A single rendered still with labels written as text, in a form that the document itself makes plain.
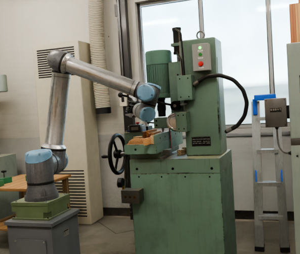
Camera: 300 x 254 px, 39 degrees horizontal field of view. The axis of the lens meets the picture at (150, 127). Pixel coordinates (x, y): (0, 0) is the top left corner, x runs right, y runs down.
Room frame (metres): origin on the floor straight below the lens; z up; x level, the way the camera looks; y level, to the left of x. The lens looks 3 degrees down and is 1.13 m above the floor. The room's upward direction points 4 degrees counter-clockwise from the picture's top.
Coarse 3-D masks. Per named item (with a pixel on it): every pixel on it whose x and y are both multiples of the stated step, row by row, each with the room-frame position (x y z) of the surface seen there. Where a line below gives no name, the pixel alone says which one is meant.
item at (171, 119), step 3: (171, 114) 2.61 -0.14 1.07; (174, 114) 2.60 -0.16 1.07; (168, 117) 2.62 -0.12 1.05; (171, 117) 2.62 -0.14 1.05; (174, 117) 2.61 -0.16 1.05; (168, 120) 2.62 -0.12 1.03; (171, 120) 2.62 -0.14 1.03; (174, 120) 2.60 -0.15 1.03; (168, 123) 2.62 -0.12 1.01; (171, 123) 2.62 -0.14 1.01; (174, 123) 2.60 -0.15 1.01; (168, 126) 2.62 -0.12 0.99; (171, 126) 2.62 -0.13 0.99; (174, 126) 2.61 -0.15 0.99; (171, 129) 2.61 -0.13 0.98; (174, 129) 2.61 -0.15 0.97
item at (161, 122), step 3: (156, 117) 2.78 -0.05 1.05; (159, 117) 2.75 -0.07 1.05; (162, 117) 2.74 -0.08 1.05; (165, 117) 2.73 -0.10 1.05; (156, 120) 2.75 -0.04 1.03; (159, 120) 2.75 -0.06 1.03; (162, 120) 2.74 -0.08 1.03; (165, 120) 2.73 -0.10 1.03; (156, 123) 2.76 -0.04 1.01; (159, 123) 2.75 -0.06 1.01; (162, 123) 2.74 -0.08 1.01; (165, 123) 2.73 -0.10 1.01; (156, 126) 2.76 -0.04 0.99; (159, 126) 2.75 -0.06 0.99; (162, 126) 2.74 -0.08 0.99; (165, 126) 2.73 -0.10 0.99; (162, 129) 2.77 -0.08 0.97
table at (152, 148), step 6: (174, 138) 2.86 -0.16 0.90; (180, 138) 3.00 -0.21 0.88; (126, 144) 2.59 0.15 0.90; (138, 144) 2.54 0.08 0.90; (150, 144) 2.51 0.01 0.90; (156, 144) 2.50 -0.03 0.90; (162, 144) 2.60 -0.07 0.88; (168, 144) 2.72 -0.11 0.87; (174, 144) 2.85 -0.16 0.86; (126, 150) 2.56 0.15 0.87; (132, 150) 2.55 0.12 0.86; (138, 150) 2.54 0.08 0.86; (144, 150) 2.52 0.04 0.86; (150, 150) 2.51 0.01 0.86; (156, 150) 2.50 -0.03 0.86; (162, 150) 2.60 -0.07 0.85
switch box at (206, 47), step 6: (192, 48) 2.52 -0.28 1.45; (204, 48) 2.50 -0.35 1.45; (192, 54) 2.53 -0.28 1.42; (204, 54) 2.50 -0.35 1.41; (210, 54) 2.54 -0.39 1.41; (198, 60) 2.51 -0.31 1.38; (204, 60) 2.50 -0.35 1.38; (210, 60) 2.53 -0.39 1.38; (198, 66) 2.51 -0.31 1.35; (204, 66) 2.50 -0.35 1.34; (210, 66) 2.52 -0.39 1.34
